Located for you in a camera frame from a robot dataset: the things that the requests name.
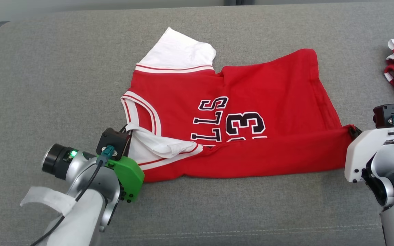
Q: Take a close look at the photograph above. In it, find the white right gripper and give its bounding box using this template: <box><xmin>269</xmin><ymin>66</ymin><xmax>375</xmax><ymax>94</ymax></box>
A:
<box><xmin>345</xmin><ymin>126</ymin><xmax>394</xmax><ymax>183</ymax></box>

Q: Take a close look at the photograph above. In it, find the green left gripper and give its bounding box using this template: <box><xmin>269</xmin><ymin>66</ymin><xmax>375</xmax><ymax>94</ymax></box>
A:
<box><xmin>108</xmin><ymin>155</ymin><xmax>145</xmax><ymax>203</ymax></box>

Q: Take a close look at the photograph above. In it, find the red and white jersey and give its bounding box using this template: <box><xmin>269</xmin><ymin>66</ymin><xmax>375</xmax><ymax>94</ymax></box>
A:
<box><xmin>121</xmin><ymin>27</ymin><xmax>355</xmax><ymax>182</ymax></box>

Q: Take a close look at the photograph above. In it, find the white tape strip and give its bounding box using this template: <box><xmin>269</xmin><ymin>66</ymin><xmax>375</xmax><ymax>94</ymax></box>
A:
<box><xmin>20</xmin><ymin>186</ymin><xmax>77</xmax><ymax>216</ymax></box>

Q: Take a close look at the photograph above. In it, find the grey fabric sofa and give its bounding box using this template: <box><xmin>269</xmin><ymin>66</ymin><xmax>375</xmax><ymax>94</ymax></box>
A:
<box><xmin>0</xmin><ymin>2</ymin><xmax>394</xmax><ymax>246</ymax></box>

